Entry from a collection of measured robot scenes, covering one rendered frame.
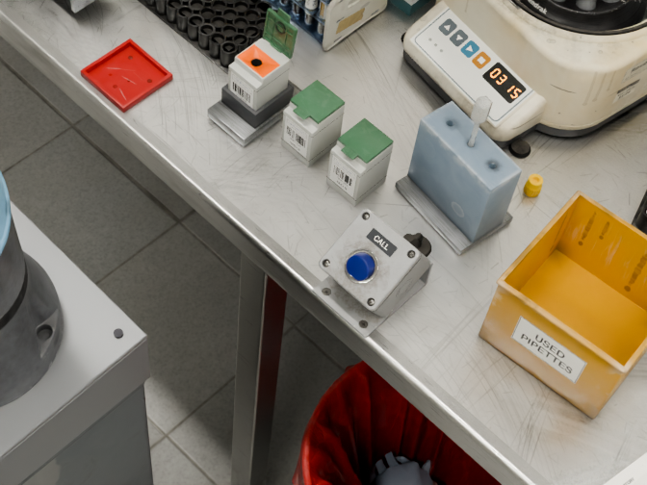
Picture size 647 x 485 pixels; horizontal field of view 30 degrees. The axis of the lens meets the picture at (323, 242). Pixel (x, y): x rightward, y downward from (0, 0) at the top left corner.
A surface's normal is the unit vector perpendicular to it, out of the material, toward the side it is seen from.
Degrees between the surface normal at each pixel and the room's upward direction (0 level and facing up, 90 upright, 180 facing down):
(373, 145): 0
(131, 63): 0
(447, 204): 90
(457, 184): 90
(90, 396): 90
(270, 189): 0
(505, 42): 90
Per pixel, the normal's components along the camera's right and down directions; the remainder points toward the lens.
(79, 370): 0.07, -0.50
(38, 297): 0.97, -0.15
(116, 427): 0.72, 0.61
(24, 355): 0.79, 0.37
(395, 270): -0.28, -0.18
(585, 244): -0.63, 0.62
